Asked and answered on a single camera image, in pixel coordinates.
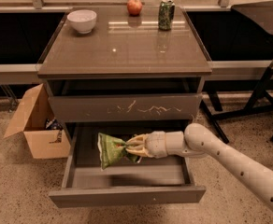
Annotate grey window ledge rail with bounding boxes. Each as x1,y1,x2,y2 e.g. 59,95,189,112
0,61,270,85

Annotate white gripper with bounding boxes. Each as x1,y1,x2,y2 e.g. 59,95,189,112
126,132,167,159

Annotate green jalapeno chip bag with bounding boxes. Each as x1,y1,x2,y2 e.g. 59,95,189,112
97,133,140,170

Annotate scratched grey top drawer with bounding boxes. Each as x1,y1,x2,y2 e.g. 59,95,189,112
49,94,202,122

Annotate black folding side table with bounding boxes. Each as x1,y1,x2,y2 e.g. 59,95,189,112
200,1,273,144

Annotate green soda can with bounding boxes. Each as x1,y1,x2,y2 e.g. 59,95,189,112
158,0,175,31

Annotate snack bags in box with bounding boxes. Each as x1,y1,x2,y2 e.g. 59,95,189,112
45,119,63,143

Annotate white ceramic bowl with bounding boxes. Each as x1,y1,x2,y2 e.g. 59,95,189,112
67,9,97,34

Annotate open cardboard box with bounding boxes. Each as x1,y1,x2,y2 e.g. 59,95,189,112
4,84,70,159

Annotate red apple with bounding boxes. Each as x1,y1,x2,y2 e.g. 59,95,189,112
127,0,142,16

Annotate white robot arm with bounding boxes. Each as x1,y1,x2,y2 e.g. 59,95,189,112
126,123,273,211

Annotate grey drawer cabinet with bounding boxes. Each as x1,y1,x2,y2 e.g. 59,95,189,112
38,6,211,136

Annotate open grey middle drawer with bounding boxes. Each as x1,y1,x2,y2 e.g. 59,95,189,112
50,120,206,208

